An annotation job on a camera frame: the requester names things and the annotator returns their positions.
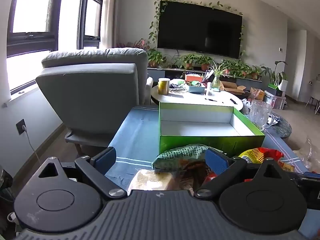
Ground grey armchair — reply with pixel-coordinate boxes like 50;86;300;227
35;47;153;155

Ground peace lily in white planter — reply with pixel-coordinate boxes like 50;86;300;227
261;60;288;92

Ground blue basket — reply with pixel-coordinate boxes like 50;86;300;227
186;81;206;93

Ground pink flowering plant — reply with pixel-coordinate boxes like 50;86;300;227
116;39;150;53

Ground white coffee table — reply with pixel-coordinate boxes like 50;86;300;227
151;79;243;112

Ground orange bag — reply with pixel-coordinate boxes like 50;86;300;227
250;87;265;102

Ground grey television stand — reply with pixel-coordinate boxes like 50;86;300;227
147;66;263;88

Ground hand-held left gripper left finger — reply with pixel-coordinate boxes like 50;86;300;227
32;147;127;201

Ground blue striped tablecloth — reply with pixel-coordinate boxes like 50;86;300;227
105;106;320;198

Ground green vine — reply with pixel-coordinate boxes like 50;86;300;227
149;0;247;58

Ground black wall socket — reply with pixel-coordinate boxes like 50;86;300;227
16;119;27;135

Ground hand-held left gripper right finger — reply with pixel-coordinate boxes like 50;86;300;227
195;147;288;201

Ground orange tissue box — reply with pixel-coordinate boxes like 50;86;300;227
185;73;204;82

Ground open cardboard box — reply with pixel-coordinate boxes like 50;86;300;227
220;80;253;95

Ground yellow can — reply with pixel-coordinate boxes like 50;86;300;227
158;78;170;95

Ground green cardboard box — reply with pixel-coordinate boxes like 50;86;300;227
159;102;265;155

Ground clear plastic bag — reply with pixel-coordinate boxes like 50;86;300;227
292;135;320;174

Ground pale bread packet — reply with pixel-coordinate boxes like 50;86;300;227
127;169;175;196

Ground glass pitcher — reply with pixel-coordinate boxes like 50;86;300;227
248;99;275;130

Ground potted pothos plant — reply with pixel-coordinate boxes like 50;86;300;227
147;50;167;68
197;55;213;71
220;59;252;78
180;54;198;70

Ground black television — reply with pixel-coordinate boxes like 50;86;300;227
157;0;243;59

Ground yellow red snack packet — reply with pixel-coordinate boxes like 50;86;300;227
232;147;284;165

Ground dark green marbled stool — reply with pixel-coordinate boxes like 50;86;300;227
269;116;293;138

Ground spider plant in vase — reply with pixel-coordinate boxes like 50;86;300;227
206;61;232;89

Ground white cable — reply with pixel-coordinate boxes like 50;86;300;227
22;126;42;167

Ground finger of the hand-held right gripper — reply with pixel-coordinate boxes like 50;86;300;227
284;170;320;180

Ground beige curtain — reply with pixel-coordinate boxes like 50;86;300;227
100;0;120;49

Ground white dining chair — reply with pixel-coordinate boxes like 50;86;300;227
305;80;320;115

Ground clear storage bin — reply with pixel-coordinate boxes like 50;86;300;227
264;90;287;110

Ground black framed window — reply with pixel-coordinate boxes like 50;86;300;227
0;0;107;95

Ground green snack packet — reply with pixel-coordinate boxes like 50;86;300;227
152;144;213;172

